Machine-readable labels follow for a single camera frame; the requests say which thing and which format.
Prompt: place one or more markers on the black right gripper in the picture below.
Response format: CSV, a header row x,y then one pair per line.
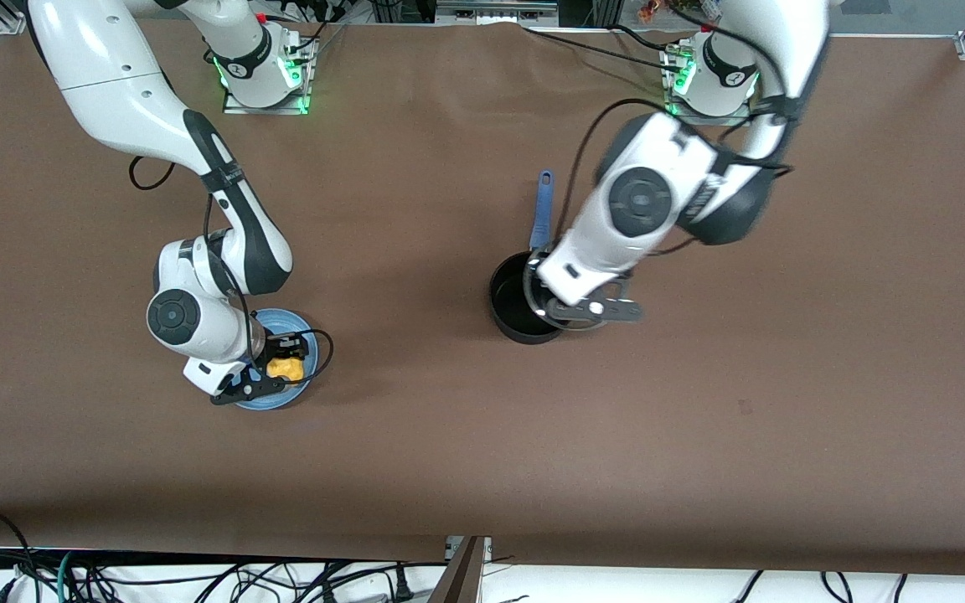
x,y
278,346

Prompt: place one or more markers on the aluminium profile with bracket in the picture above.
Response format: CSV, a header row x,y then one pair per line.
x,y
459,578

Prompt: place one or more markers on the colourful small toy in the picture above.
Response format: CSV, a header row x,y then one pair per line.
x,y
657,10

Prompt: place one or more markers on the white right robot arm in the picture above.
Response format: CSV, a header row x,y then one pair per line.
x,y
114,75

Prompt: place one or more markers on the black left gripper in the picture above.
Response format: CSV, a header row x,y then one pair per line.
x,y
538,291

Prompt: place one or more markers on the glass lid with blue knob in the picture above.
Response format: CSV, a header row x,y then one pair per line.
x,y
535,295

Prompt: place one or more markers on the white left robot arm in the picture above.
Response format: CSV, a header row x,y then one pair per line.
x,y
642,201

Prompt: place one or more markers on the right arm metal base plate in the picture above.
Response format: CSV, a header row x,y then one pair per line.
x,y
269,110

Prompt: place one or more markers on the yellow potato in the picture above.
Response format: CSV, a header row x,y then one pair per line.
x,y
286,370

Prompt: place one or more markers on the silver metal rail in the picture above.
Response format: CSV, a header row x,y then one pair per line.
x,y
495,12

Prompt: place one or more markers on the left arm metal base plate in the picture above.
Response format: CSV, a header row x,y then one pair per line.
x,y
677,79

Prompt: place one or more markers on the blue round plate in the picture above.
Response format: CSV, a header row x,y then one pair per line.
x,y
286,322

